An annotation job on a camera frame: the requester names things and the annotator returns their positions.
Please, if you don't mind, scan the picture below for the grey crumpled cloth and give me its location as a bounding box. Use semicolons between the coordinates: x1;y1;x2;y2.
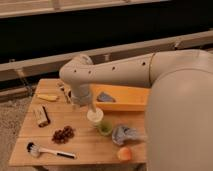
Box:
112;125;145;146

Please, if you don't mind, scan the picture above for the white round lid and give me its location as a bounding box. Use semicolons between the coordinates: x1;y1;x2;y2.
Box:
87;108;104;123

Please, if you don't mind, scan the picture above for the brown grape bunch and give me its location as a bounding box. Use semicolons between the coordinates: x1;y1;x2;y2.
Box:
52;126;74;144

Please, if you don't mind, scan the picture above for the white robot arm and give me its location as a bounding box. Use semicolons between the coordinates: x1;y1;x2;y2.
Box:
59;49;213;171

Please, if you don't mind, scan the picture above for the green cup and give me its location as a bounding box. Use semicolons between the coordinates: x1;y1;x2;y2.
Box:
98;121;113;136

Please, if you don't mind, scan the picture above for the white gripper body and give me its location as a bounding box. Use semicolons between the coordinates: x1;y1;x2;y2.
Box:
71;84;92;106

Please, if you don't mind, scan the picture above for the yellow plastic bin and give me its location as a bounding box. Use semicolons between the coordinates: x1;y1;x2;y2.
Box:
91;84;149;111

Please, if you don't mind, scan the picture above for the wooden block with black strip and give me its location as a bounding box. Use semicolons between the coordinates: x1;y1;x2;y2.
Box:
33;105;50;127

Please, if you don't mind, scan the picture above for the blue grey cloth in bin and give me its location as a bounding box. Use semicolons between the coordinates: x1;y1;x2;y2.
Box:
97;92;115;102

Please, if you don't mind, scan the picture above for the orange peach fruit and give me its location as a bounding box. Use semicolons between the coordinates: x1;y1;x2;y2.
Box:
117;147;132;161

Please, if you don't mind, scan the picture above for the white dish brush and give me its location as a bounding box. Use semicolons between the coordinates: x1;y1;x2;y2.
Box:
27;142;77;159

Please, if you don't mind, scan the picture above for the wooden table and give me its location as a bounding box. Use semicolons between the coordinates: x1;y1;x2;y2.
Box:
8;78;148;171

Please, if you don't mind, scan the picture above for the yellow banana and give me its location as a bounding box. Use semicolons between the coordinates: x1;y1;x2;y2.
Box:
37;94;58;102

